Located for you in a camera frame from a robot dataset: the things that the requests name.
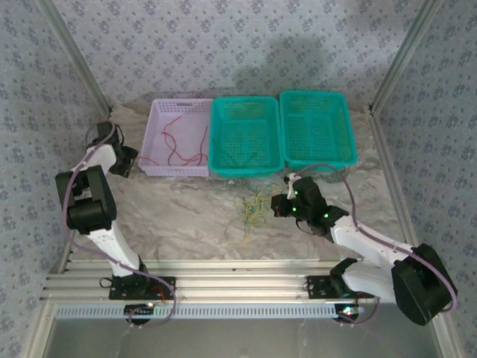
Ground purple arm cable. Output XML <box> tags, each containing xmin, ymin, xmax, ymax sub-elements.
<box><xmin>296</xmin><ymin>163</ymin><xmax>458</xmax><ymax>329</ymax></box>
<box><xmin>63</xmin><ymin>121</ymin><xmax>178</xmax><ymax>330</ymax></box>

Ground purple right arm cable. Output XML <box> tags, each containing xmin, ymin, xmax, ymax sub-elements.
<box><xmin>296</xmin><ymin>163</ymin><xmax>458</xmax><ymax>329</ymax></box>

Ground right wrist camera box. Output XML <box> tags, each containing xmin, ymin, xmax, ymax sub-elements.
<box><xmin>285</xmin><ymin>173</ymin><xmax>302</xmax><ymax>198</ymax></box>

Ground lilac plastic basket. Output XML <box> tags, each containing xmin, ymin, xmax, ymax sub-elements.
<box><xmin>139</xmin><ymin>98</ymin><xmax>214</xmax><ymax>178</ymax></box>

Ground red cable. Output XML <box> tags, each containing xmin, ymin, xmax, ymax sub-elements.
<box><xmin>181</xmin><ymin>125</ymin><xmax>209</xmax><ymax>168</ymax></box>
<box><xmin>136</xmin><ymin>155</ymin><xmax>187</xmax><ymax>168</ymax></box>
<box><xmin>162</xmin><ymin>114</ymin><xmax>185</xmax><ymax>165</ymax></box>

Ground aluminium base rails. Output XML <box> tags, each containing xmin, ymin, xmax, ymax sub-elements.
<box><xmin>40</xmin><ymin>259</ymin><xmax>446</xmax><ymax>304</ymax></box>

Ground aluminium table side rail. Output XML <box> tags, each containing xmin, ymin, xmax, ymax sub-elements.
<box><xmin>367</xmin><ymin>106</ymin><xmax>426</xmax><ymax>271</ymax></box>
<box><xmin>55</xmin><ymin>110</ymin><xmax>113</xmax><ymax>275</ymax></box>

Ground teal plastic basket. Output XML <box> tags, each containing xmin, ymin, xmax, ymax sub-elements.
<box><xmin>208</xmin><ymin>95</ymin><xmax>285</xmax><ymax>178</ymax></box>
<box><xmin>279</xmin><ymin>89</ymin><xmax>359</xmax><ymax>172</ymax></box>

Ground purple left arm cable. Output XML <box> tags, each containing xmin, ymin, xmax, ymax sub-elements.
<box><xmin>63</xmin><ymin>121</ymin><xmax>178</xmax><ymax>330</ymax></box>

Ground grey slotted cable duct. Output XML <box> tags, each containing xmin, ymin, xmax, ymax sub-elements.
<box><xmin>54</xmin><ymin>302</ymin><xmax>338</xmax><ymax>320</ymax></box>

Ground small black controller board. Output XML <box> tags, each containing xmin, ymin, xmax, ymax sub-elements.
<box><xmin>124</xmin><ymin>302</ymin><xmax>157</xmax><ymax>324</ymax></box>
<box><xmin>332</xmin><ymin>304</ymin><xmax>365</xmax><ymax>324</ymax></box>

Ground aluminium frame post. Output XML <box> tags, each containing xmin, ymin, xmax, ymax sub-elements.
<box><xmin>35</xmin><ymin>0</ymin><xmax>113</xmax><ymax>113</ymax></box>
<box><xmin>370</xmin><ymin>0</ymin><xmax>446</xmax><ymax>113</ymax></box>

